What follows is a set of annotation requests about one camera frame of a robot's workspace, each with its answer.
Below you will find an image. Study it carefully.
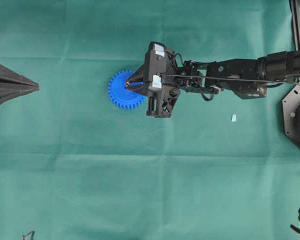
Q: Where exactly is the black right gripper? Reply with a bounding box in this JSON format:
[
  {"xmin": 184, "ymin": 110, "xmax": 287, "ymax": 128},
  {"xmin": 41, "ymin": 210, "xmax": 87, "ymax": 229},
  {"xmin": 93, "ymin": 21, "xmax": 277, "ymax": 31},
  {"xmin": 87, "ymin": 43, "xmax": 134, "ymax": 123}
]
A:
[{"xmin": 125, "ymin": 41, "xmax": 180, "ymax": 118}]

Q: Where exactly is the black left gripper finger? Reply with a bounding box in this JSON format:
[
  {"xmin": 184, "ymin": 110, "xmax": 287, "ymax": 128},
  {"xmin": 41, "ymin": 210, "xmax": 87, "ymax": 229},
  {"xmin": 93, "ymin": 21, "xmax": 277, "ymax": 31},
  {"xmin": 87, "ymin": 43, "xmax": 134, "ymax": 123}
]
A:
[{"xmin": 0, "ymin": 64, "xmax": 40, "ymax": 105}]

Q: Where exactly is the blue plastic gear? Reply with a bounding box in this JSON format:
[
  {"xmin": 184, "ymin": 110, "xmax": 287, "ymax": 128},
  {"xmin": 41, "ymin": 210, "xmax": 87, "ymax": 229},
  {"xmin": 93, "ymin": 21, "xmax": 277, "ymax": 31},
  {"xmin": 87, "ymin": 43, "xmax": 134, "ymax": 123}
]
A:
[{"xmin": 107, "ymin": 70, "xmax": 146, "ymax": 110}]

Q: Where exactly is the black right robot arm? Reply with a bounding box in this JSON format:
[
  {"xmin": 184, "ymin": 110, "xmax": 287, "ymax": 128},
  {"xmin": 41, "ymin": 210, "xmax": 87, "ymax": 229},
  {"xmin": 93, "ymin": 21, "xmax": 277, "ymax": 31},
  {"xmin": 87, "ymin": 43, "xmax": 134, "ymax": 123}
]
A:
[{"xmin": 125, "ymin": 41, "xmax": 300, "ymax": 118}]

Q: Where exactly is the green table cloth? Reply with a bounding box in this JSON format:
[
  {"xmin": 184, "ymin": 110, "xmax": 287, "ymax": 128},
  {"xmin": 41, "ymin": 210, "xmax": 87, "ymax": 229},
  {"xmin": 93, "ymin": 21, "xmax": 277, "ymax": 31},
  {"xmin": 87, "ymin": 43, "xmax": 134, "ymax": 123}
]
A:
[{"xmin": 0, "ymin": 0, "xmax": 300, "ymax": 240}]

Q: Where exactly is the small pale tape scrap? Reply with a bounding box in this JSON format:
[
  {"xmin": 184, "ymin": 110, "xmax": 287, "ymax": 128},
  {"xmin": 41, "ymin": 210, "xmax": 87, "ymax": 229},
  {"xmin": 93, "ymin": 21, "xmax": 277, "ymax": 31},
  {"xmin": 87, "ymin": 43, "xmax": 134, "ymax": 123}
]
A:
[{"xmin": 231, "ymin": 114, "xmax": 237, "ymax": 123}]

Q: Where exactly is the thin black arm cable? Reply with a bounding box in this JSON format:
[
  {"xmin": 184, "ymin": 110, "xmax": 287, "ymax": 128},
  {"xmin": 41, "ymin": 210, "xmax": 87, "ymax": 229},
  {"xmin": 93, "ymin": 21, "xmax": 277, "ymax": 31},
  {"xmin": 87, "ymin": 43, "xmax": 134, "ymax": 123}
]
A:
[{"xmin": 156, "ymin": 73, "xmax": 300, "ymax": 87}]

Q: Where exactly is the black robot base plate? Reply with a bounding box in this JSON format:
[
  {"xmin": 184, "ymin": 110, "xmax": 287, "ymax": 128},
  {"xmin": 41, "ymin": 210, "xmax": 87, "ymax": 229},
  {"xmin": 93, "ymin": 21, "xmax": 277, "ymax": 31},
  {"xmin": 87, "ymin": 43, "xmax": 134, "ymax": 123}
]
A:
[{"xmin": 282, "ymin": 82, "xmax": 300, "ymax": 149}]

